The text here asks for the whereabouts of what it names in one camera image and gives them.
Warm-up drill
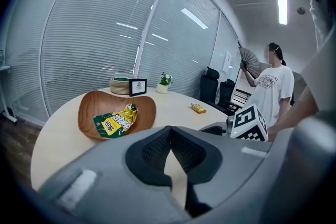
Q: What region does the woven round basket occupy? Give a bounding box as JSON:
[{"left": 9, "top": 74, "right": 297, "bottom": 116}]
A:
[{"left": 109, "top": 76, "right": 135, "bottom": 95}]

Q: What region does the brown wooden bowl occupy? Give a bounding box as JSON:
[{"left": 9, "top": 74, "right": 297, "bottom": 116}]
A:
[{"left": 77, "top": 90, "right": 158, "bottom": 143}]

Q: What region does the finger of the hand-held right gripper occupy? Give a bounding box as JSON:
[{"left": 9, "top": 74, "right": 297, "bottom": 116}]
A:
[{"left": 198, "top": 125, "right": 224, "bottom": 137}]

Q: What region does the long ceiling light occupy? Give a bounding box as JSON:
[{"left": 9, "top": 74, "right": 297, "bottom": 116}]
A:
[{"left": 272, "top": 0, "right": 288, "bottom": 26}]

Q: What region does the black picture frame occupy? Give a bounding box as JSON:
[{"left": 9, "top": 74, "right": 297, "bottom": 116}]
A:
[{"left": 128, "top": 78, "right": 148, "bottom": 98}]

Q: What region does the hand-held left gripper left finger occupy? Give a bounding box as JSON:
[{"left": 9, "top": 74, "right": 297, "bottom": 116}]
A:
[{"left": 36, "top": 125, "right": 192, "bottom": 221}]

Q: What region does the orange snack packet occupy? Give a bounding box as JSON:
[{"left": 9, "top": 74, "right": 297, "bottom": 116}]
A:
[{"left": 190, "top": 102, "right": 207, "bottom": 115}]

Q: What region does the white slatted bench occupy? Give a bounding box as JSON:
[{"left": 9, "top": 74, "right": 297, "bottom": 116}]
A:
[{"left": 232, "top": 88, "right": 252, "bottom": 108}]

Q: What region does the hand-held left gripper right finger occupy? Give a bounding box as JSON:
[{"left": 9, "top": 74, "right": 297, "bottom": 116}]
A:
[{"left": 170, "top": 112, "right": 336, "bottom": 217}]

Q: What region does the black office chair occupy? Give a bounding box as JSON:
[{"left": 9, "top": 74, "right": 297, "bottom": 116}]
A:
[
  {"left": 215, "top": 78, "right": 243, "bottom": 116},
  {"left": 199, "top": 66, "right": 221, "bottom": 106}
]

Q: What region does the person's light shirt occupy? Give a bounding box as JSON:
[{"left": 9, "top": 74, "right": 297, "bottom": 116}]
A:
[{"left": 300, "top": 31, "right": 336, "bottom": 114}]

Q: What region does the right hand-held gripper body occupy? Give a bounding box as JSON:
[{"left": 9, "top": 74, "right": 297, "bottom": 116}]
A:
[{"left": 222, "top": 103, "right": 269, "bottom": 142}]

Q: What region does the white paper notice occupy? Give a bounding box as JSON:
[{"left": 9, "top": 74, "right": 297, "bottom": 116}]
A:
[{"left": 221, "top": 50, "right": 234, "bottom": 74}]

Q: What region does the white potted flower plant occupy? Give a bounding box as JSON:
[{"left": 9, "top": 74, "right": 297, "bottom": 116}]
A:
[{"left": 156, "top": 71, "right": 174, "bottom": 94}]

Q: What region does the yellow snack packet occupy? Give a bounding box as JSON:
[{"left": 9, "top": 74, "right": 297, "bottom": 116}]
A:
[{"left": 92, "top": 103, "right": 139, "bottom": 140}]

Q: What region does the person's right forearm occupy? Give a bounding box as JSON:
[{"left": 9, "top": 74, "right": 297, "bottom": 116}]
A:
[{"left": 267, "top": 86, "right": 320, "bottom": 137}]

